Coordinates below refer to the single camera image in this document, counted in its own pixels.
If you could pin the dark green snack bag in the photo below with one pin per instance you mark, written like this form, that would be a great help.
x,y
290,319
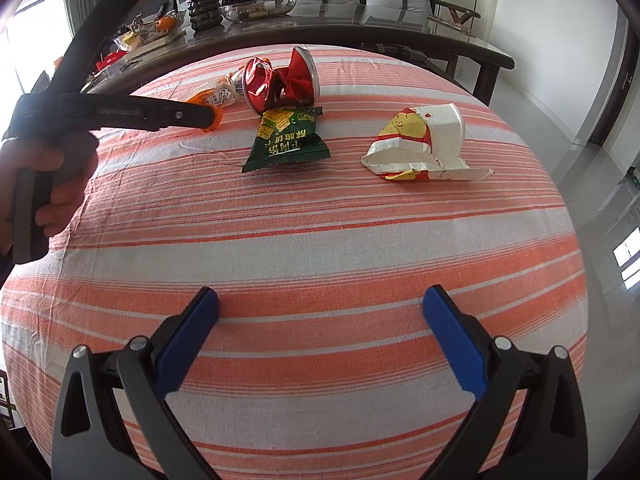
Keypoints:
x,y
287,135

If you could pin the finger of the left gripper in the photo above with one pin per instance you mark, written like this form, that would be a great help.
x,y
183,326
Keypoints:
x,y
137,112

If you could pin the person left hand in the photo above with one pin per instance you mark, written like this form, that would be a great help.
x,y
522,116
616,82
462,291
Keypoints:
x,y
43,182

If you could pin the striped orange white tablecloth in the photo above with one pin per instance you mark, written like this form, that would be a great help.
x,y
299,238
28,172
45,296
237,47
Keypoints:
x,y
321,365

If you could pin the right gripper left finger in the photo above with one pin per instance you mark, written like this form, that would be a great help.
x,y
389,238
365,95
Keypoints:
x,y
90,438

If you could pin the orange white snack wrapper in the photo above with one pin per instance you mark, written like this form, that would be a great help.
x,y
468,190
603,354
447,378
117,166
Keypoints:
x,y
217,95

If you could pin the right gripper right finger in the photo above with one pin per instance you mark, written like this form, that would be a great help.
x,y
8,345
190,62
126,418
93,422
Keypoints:
x,y
527,419

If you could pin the crushed red soda can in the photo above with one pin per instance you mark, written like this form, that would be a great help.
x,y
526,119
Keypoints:
x,y
266,87

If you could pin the glass snack bowl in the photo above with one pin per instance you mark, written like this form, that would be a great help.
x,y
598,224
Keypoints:
x,y
240,11

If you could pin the red gift bag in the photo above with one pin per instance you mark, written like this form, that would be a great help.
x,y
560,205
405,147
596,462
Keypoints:
x,y
110,59

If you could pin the white red paper box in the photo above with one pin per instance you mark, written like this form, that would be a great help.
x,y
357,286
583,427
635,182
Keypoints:
x,y
423,143

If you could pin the glass fruit bowl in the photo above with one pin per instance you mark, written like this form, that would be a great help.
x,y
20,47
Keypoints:
x,y
140,34

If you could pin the dark wooden coffee table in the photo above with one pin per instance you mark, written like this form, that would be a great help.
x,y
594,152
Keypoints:
x,y
415,37

